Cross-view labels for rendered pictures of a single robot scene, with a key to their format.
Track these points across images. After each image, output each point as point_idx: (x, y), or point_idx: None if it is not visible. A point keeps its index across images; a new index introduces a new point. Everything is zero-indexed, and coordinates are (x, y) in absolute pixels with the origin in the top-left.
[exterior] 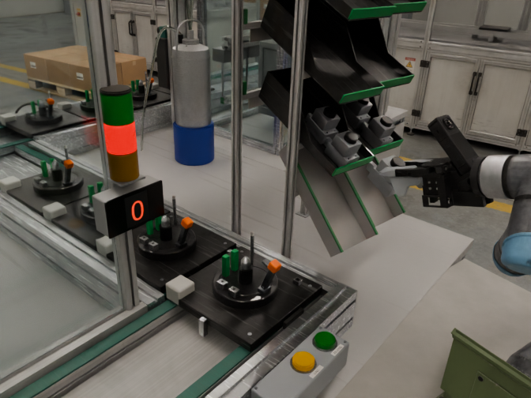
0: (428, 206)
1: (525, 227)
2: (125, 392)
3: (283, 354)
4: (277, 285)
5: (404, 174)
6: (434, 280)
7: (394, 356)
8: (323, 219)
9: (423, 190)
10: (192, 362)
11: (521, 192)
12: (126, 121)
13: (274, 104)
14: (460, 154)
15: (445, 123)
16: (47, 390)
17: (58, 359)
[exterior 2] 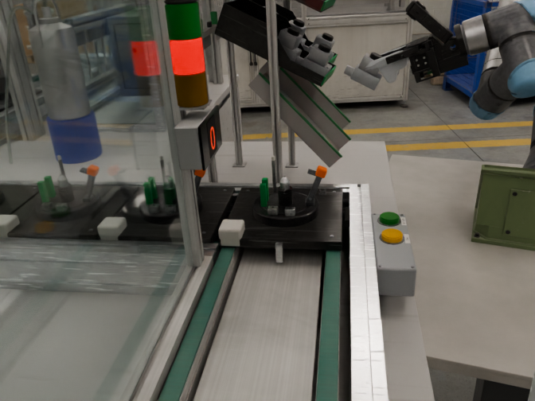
0: (421, 80)
1: (525, 56)
2: (263, 328)
3: (370, 239)
4: (314, 196)
5: (397, 58)
6: (388, 173)
7: (416, 226)
8: (315, 133)
9: (411, 70)
10: (292, 283)
11: (508, 34)
12: (199, 33)
13: (238, 36)
14: (441, 26)
15: (420, 5)
16: (197, 355)
17: (182, 326)
